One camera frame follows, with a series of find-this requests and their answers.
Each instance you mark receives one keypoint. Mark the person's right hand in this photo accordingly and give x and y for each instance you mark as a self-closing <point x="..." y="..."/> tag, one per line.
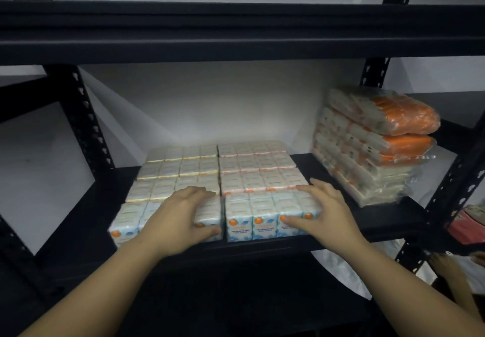
<point x="333" y="219"/>

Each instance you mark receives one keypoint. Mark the person's right forearm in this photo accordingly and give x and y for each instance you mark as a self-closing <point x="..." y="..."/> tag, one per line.
<point x="409" y="295"/>

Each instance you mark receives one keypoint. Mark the blue tissue packet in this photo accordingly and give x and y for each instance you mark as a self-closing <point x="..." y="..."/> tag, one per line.
<point x="257" y="219"/>
<point x="125" y="223"/>

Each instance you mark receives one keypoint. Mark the white cloth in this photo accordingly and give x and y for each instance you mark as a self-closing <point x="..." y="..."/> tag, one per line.
<point x="348" y="272"/>

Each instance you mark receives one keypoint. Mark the another person's forearm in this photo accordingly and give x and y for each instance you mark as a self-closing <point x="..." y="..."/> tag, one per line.
<point x="468" y="299"/>

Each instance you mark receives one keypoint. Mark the person's left forearm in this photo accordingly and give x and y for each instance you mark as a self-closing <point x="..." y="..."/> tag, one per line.
<point x="94" y="295"/>

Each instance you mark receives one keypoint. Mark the person's left hand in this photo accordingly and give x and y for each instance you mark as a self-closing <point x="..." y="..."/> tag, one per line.
<point x="174" y="226"/>

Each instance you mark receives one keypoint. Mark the stack of beige folded packets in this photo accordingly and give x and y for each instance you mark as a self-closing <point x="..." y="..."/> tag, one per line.
<point x="477" y="209"/>

